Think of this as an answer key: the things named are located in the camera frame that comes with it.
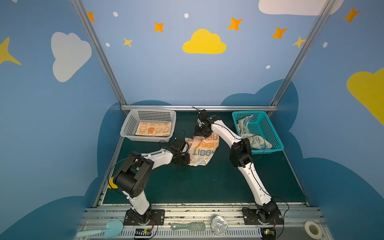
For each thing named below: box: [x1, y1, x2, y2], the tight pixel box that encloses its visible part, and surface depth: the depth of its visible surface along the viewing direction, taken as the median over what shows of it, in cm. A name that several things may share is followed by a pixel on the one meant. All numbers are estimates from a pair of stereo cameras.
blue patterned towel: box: [237, 115, 272, 150], surface depth 105 cm
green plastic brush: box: [171, 222, 206, 231], surface depth 73 cm
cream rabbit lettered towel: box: [185, 132, 220, 167], surface depth 100 cm
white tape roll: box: [304, 221, 322, 240], surface depth 73 cm
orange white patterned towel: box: [135, 122, 173, 137], surface depth 110 cm
